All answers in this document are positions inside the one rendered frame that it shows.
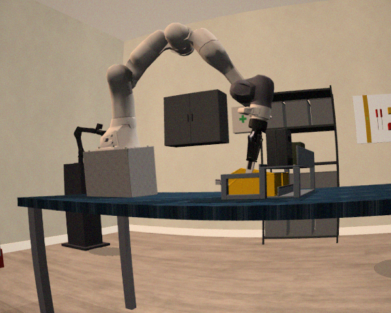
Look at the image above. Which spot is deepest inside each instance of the yellow bin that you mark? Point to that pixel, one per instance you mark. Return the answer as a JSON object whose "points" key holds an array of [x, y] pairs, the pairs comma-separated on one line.
{"points": [[251, 185], [285, 179], [241, 170]]}

